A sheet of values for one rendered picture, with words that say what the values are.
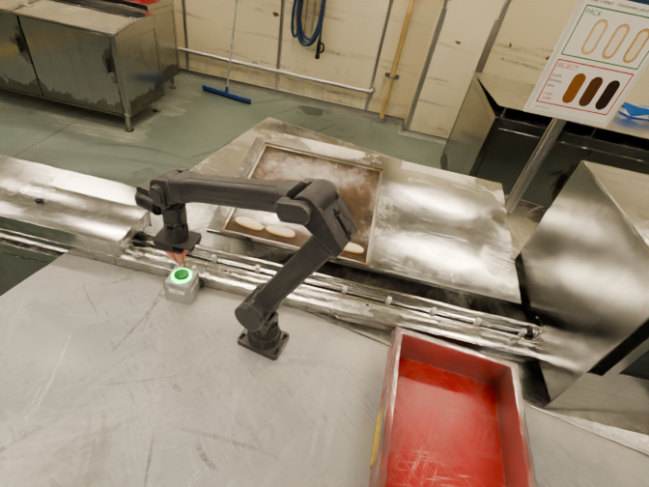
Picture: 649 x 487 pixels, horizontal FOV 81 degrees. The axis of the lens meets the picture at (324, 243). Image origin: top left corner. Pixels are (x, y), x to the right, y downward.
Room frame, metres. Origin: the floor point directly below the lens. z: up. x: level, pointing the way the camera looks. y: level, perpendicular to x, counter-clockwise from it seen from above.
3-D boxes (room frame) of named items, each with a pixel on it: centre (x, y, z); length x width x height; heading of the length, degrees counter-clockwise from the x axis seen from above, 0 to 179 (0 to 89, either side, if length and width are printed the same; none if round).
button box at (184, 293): (0.70, 0.37, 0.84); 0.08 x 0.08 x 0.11; 88
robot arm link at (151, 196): (0.70, 0.41, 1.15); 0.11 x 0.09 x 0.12; 70
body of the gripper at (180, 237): (0.69, 0.37, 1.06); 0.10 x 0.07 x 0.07; 88
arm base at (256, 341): (0.60, 0.11, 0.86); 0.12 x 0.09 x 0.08; 76
